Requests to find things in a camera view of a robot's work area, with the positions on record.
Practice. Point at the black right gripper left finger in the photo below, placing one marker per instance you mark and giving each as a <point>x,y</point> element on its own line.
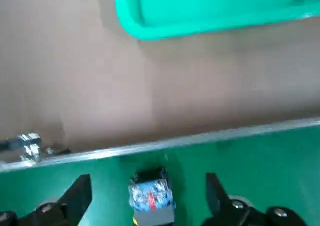
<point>70,201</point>

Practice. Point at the green-capped push-button part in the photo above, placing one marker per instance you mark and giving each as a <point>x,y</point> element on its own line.
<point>151,196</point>

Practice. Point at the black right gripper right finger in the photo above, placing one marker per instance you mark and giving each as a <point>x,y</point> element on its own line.
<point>225,201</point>

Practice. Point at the large green plastic tray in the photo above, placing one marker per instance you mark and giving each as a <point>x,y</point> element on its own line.
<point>212,8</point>

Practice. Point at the green belt conveyor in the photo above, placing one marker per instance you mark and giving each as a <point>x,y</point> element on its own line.
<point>225,171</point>

